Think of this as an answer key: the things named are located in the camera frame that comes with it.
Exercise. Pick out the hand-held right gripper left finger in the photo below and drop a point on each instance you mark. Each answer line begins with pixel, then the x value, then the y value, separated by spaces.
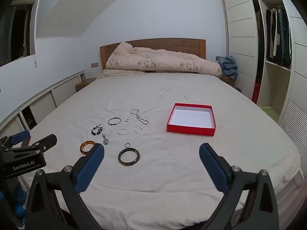
pixel 91 167

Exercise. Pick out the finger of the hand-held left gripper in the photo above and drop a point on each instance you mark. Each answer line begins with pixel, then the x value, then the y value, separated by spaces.
pixel 21 137
pixel 45 141

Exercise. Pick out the wall switch plate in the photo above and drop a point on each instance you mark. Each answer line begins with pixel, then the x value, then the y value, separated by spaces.
pixel 95 65

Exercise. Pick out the low white wall cabinet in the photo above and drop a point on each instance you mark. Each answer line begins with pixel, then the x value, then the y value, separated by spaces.
pixel 40 105

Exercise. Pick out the pale green cloth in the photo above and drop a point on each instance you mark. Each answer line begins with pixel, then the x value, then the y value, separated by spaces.
pixel 269 112

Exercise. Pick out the amber bangle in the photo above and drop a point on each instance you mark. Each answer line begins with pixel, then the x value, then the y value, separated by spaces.
pixel 82 148

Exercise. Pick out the wooden headboard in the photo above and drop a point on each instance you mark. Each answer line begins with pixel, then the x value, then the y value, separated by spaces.
pixel 168 43

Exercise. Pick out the cream pillow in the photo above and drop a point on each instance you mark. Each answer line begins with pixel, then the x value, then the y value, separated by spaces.
pixel 115 72

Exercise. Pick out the wooden nightstand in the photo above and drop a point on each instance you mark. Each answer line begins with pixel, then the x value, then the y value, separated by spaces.
pixel 229 81

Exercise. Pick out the bed with white sheet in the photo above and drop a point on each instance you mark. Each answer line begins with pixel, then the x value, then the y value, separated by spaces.
pixel 168 88

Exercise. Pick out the dark metal trinkets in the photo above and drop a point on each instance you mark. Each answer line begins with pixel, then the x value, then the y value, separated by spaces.
pixel 93 131

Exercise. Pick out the window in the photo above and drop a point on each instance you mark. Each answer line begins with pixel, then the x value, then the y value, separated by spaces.
pixel 21 28

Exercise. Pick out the red jewelry box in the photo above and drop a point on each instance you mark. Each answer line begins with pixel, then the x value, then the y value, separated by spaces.
pixel 189 129

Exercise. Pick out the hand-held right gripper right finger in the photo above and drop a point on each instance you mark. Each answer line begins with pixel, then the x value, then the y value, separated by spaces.
pixel 213 167

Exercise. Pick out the dark brown bangle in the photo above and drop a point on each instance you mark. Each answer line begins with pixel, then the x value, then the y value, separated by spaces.
pixel 120 159

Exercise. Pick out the blue crumpled clothes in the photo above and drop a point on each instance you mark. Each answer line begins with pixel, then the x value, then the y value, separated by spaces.
pixel 227 67

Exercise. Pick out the hanging clothes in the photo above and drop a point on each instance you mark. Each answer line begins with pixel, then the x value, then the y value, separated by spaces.
pixel 279 40

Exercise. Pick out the thin silver bangle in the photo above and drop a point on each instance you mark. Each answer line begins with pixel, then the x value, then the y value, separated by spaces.
pixel 113 124

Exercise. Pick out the pink floral duvet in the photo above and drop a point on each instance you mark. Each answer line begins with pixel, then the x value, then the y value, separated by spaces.
pixel 168 62

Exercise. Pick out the cream wardrobe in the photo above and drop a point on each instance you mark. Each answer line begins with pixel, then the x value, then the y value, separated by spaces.
pixel 239 28

